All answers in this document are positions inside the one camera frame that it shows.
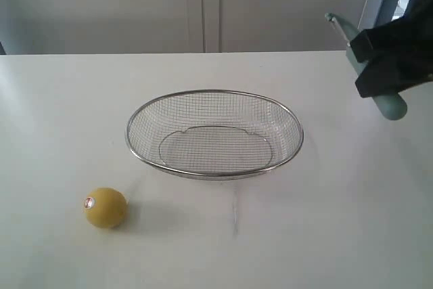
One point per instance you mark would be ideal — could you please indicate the oval steel mesh basket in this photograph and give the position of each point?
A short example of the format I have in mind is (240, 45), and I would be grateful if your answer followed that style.
(214, 134)

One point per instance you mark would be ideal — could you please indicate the teal handled peeler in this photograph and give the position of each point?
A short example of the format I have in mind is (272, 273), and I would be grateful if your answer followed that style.
(392, 107)

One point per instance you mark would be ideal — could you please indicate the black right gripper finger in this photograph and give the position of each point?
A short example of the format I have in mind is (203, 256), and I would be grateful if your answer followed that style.
(386, 75)
(386, 38)

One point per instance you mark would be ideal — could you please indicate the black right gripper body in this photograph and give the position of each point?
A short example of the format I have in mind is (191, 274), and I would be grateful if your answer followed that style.
(415, 63)

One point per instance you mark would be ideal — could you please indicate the yellow lemon with sticker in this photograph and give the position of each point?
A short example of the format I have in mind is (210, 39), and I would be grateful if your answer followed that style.
(105, 208)

